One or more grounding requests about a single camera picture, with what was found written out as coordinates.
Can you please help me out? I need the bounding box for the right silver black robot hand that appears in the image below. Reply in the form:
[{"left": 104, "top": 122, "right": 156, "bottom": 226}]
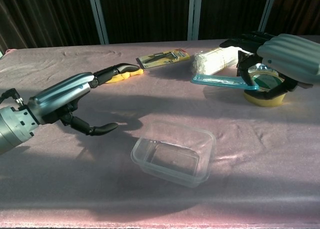
[{"left": 219, "top": 31, "right": 320, "bottom": 100}]

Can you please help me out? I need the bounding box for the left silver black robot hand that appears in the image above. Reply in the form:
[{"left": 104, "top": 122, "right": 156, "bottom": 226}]
[{"left": 26, "top": 62, "right": 140, "bottom": 137}]

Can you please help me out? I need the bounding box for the clear lid with blue rim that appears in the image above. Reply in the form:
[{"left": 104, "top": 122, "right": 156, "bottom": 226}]
[{"left": 190, "top": 73, "right": 259, "bottom": 92}]

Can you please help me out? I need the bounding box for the clear plastic container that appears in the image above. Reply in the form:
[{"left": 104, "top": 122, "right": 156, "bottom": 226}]
[{"left": 130, "top": 119, "right": 217, "bottom": 189}]

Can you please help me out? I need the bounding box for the dark snack packet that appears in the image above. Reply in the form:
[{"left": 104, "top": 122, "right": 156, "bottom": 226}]
[{"left": 236, "top": 50, "right": 266, "bottom": 77}]

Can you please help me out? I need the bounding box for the yellow packing tape roll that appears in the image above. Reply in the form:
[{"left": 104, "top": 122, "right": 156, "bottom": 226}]
[{"left": 243, "top": 63, "right": 289, "bottom": 108}]

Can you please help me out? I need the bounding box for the yellow rubber chicken toy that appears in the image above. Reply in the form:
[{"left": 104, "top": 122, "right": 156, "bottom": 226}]
[{"left": 104, "top": 68, "right": 145, "bottom": 85}]

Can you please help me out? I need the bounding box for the white plastic straw bundle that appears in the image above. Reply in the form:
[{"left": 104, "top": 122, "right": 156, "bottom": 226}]
[{"left": 191, "top": 45, "right": 247, "bottom": 79}]

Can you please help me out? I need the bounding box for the pink foam table cover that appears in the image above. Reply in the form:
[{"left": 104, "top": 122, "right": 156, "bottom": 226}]
[{"left": 0, "top": 35, "right": 320, "bottom": 229}]

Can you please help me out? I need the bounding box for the yellow tool blister pack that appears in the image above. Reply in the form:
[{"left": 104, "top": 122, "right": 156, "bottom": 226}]
[{"left": 135, "top": 48, "right": 191, "bottom": 70}]

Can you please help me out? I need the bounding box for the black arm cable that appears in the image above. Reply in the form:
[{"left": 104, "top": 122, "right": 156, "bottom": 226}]
[{"left": 0, "top": 88, "right": 25, "bottom": 107}]

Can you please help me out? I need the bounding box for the grey window frame post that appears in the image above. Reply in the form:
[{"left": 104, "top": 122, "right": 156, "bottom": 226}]
[
  {"left": 86, "top": 0, "right": 110, "bottom": 45},
  {"left": 187, "top": 0, "right": 203, "bottom": 41},
  {"left": 255, "top": 0, "right": 279, "bottom": 36}
]

